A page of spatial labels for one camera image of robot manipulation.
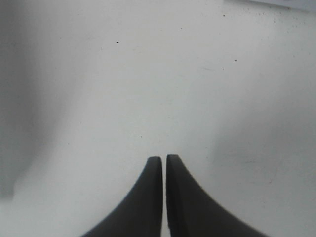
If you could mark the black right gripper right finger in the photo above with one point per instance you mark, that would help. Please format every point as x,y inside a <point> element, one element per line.
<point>191,212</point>

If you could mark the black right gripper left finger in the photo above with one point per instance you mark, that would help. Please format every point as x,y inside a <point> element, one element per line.
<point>140,212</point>

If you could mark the white microwave oven body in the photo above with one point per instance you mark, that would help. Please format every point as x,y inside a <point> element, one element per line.
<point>306,6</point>

